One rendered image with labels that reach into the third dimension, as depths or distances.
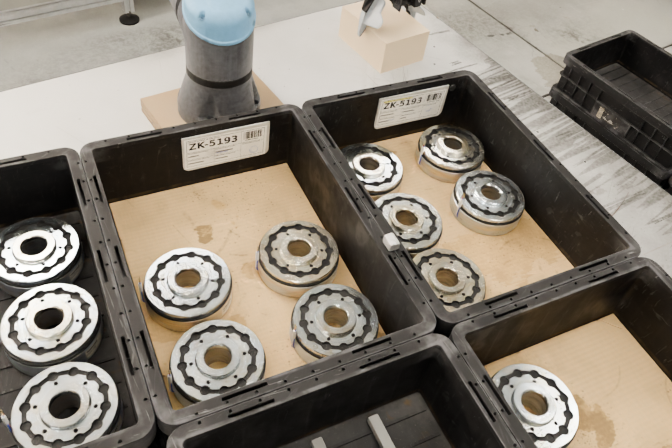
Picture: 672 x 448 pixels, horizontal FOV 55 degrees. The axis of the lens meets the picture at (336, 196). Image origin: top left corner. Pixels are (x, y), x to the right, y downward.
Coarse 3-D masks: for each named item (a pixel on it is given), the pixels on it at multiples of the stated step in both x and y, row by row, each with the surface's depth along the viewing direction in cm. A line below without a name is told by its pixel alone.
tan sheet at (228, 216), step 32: (160, 192) 91; (192, 192) 92; (224, 192) 92; (256, 192) 93; (288, 192) 94; (128, 224) 86; (160, 224) 87; (192, 224) 88; (224, 224) 88; (256, 224) 89; (320, 224) 90; (128, 256) 83; (160, 256) 83; (224, 256) 84; (256, 288) 82; (256, 320) 78; (288, 320) 79; (160, 352) 74; (288, 352) 76
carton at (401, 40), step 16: (352, 16) 141; (384, 16) 142; (400, 16) 142; (352, 32) 143; (368, 32) 138; (384, 32) 137; (400, 32) 138; (416, 32) 139; (352, 48) 145; (368, 48) 140; (384, 48) 135; (400, 48) 138; (416, 48) 141; (384, 64) 138; (400, 64) 141
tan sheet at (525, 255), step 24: (384, 144) 104; (408, 144) 104; (408, 168) 100; (480, 168) 102; (408, 192) 97; (432, 192) 97; (528, 216) 96; (456, 240) 91; (480, 240) 92; (504, 240) 92; (528, 240) 93; (480, 264) 89; (504, 264) 89; (528, 264) 90; (552, 264) 90; (504, 288) 86
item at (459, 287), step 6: (438, 264) 83; (444, 264) 83; (450, 264) 83; (432, 270) 82; (438, 270) 82; (450, 270) 83; (456, 270) 83; (432, 276) 81; (456, 276) 83; (462, 276) 82; (432, 282) 81; (438, 282) 81; (462, 282) 81; (438, 288) 80; (444, 288) 80; (450, 288) 80; (456, 288) 81; (462, 288) 81; (450, 294) 80
